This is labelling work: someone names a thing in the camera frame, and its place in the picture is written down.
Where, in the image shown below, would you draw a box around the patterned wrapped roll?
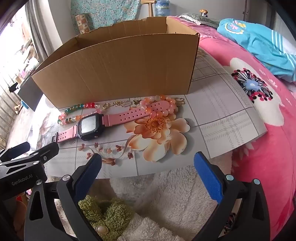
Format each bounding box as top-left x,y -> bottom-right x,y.
74,13 -> 91,35

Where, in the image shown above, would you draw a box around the pink strap digital watch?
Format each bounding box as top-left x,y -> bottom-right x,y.
51,99 -> 166,142

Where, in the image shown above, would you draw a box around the teal floral hanging cloth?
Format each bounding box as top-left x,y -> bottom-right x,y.
70,0 -> 141,26

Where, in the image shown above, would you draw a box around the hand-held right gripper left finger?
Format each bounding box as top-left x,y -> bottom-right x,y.
24,153 -> 102,241

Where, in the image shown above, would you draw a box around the orange pink bead bracelet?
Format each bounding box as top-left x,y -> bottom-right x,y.
139,94 -> 179,118

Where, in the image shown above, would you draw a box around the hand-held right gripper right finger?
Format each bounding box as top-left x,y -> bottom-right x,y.
193,151 -> 271,241

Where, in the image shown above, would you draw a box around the gold chain bracelet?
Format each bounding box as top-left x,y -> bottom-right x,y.
103,99 -> 142,111

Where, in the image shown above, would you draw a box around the dark grey cabinet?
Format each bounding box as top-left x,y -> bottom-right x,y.
17,76 -> 43,112

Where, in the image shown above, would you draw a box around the grey curtain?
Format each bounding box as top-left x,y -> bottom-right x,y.
24,0 -> 50,63

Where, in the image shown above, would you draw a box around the multicolour bead bracelet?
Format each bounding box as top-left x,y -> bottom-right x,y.
58,102 -> 105,126

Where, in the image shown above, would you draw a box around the blue water bottle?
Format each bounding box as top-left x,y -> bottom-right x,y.
155,0 -> 171,17

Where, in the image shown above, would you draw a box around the brown cardboard box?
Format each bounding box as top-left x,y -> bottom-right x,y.
31,16 -> 201,109

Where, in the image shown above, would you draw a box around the grey green lace cloth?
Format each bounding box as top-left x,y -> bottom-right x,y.
179,13 -> 222,26

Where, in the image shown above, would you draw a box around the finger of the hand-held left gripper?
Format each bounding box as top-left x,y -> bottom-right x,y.
0,142 -> 60,181
0,142 -> 31,163

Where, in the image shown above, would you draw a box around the pink floral blanket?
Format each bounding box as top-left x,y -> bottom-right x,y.
171,16 -> 296,239

